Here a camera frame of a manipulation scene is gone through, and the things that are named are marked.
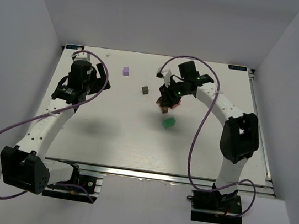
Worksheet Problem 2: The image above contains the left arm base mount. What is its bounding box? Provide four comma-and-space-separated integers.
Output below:
42, 174, 103, 204

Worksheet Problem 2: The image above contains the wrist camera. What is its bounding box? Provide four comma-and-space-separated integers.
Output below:
72, 52, 90, 62
156, 68, 172, 84

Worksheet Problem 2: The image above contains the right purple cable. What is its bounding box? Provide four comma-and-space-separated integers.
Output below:
140, 52, 274, 222

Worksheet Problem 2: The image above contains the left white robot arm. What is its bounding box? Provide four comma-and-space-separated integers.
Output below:
0, 60, 110, 194

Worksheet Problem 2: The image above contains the right blue label sticker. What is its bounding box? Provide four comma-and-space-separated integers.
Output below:
228, 64, 247, 71

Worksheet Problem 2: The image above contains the green notched block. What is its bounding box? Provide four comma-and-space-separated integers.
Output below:
162, 117, 176, 129

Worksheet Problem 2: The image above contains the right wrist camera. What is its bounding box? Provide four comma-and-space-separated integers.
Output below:
156, 68, 172, 84

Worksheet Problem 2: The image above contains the left blue label sticker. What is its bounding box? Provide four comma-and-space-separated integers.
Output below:
65, 44, 84, 51

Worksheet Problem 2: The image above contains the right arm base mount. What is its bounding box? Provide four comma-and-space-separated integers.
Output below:
186, 190, 243, 224

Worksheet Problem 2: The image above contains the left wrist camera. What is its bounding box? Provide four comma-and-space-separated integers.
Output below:
72, 52, 90, 62

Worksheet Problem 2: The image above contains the brown rectangular block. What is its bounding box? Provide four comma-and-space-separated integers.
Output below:
156, 97, 162, 106

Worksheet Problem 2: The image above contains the olive green cube block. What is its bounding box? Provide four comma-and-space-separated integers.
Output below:
141, 86, 149, 95

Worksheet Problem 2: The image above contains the purple cube block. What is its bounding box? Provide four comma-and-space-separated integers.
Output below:
122, 67, 130, 76

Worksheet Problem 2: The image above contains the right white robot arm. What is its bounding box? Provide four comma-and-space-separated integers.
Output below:
156, 57, 259, 199

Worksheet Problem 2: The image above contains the red rectangular block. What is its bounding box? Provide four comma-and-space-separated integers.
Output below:
171, 100, 181, 109

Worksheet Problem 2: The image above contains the blue label sticker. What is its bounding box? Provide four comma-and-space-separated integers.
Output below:
228, 64, 247, 71
65, 44, 84, 51

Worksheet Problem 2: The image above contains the aluminium table frame rail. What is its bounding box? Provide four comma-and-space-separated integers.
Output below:
248, 69, 276, 199

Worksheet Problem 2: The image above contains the purple cable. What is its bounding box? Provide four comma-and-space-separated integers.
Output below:
140, 52, 274, 222
0, 38, 114, 212

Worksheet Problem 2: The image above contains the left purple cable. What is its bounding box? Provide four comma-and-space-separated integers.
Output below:
0, 38, 114, 212

